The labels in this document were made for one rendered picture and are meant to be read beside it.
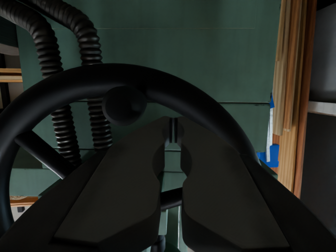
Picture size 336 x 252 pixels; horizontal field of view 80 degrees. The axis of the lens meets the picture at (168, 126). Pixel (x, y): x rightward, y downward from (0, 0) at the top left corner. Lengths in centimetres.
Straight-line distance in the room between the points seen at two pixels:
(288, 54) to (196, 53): 146
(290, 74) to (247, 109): 138
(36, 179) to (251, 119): 42
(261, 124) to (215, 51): 15
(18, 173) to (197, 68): 39
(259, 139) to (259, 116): 4
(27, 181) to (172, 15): 41
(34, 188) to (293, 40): 169
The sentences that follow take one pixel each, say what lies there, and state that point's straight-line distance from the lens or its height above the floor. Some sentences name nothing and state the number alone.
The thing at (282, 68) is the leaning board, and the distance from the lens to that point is 176.
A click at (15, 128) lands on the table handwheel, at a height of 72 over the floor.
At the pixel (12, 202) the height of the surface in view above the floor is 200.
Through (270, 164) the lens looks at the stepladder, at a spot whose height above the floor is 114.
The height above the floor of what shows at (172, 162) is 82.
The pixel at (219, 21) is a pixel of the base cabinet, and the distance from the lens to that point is 38.
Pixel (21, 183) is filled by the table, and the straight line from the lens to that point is 50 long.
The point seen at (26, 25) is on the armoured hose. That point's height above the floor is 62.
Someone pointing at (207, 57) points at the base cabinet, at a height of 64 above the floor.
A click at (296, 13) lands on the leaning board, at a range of 180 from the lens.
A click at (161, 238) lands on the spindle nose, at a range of 66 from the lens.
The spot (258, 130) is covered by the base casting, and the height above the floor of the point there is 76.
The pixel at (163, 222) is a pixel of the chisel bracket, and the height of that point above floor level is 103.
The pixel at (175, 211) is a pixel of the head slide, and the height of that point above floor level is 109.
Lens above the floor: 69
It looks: 11 degrees up
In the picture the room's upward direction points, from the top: 180 degrees counter-clockwise
